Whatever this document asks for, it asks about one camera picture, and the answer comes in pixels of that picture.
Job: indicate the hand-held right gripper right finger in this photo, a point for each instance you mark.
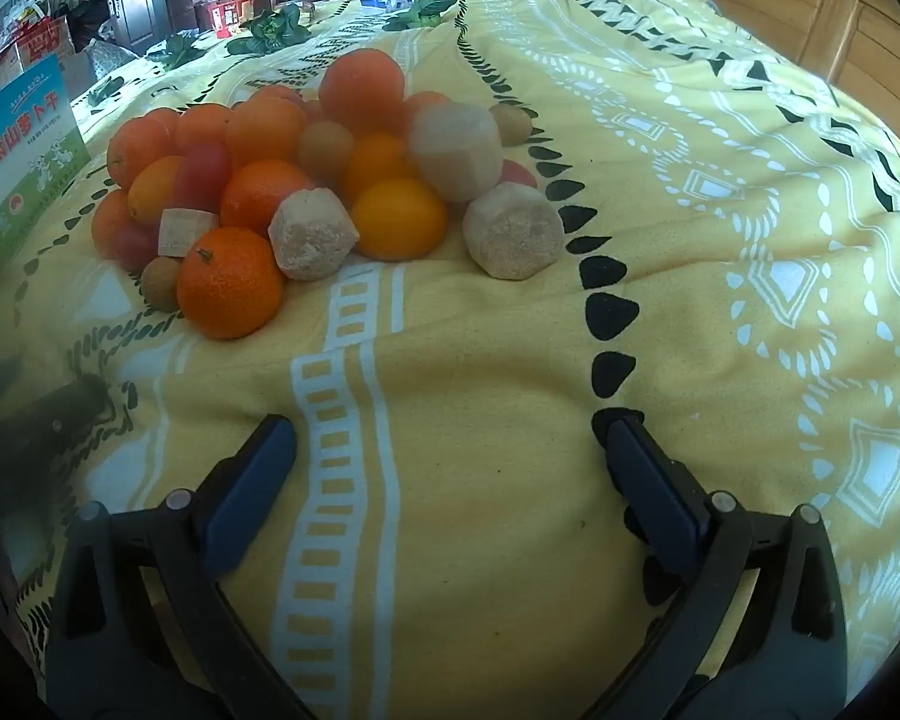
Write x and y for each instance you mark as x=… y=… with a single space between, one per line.
x=649 y=487

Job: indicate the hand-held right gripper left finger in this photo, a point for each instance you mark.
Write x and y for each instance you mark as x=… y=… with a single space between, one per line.
x=251 y=487

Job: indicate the small peeled sugarcane piece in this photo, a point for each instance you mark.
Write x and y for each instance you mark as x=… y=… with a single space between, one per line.
x=185 y=232

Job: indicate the beige peeled taro chunk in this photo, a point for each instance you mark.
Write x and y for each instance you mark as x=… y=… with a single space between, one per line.
x=514 y=229

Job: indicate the brown longan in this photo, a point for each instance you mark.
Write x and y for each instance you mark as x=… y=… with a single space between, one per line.
x=161 y=285
x=325 y=151
x=511 y=124

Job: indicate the red cherry tomato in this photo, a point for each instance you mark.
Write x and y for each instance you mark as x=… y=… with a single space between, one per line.
x=133 y=246
x=202 y=174
x=519 y=175

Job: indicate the yellow patterned blanket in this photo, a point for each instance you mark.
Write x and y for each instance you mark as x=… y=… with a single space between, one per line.
x=495 y=360

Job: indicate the blue green printed box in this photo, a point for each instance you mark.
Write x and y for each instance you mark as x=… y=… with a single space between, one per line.
x=26 y=157

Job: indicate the stack of cardboard boxes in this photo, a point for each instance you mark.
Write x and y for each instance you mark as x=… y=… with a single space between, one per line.
x=34 y=41

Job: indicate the leafy green vegetable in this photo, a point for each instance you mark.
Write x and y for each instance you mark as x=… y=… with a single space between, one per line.
x=427 y=4
x=172 y=50
x=270 y=30

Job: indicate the pile of oranges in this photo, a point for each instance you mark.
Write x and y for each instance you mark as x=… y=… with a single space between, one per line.
x=361 y=90

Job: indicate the red printed box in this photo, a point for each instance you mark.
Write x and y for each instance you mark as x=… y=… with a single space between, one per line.
x=231 y=15

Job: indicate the wooden headboard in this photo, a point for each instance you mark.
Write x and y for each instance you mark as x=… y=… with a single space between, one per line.
x=795 y=7

